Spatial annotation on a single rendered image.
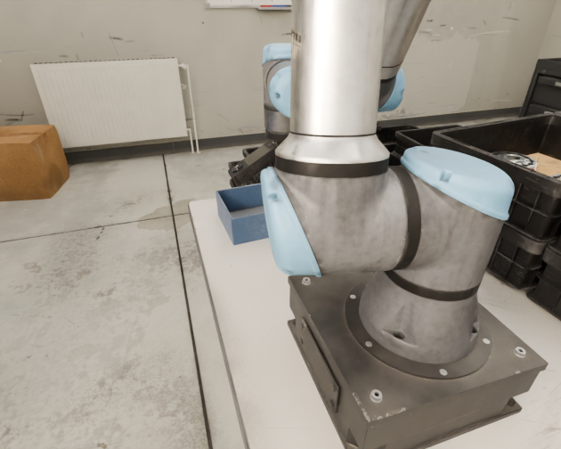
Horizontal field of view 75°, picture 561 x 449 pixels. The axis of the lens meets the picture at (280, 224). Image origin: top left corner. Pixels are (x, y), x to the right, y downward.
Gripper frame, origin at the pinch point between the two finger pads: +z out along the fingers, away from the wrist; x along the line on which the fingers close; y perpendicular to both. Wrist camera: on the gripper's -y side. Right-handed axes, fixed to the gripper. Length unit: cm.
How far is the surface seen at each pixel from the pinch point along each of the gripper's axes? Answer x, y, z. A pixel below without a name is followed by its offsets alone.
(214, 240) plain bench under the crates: 3.7, -13.5, 5.3
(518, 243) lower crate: -32.9, 34.6, -4.7
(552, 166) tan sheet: -15, 67, -8
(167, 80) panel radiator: 248, 5, 12
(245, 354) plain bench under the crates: -29.7, -16.2, 5.4
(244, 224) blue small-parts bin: -0.2, -7.1, 0.4
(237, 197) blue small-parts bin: 14.4, -4.6, 1.0
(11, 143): 203, -100, 35
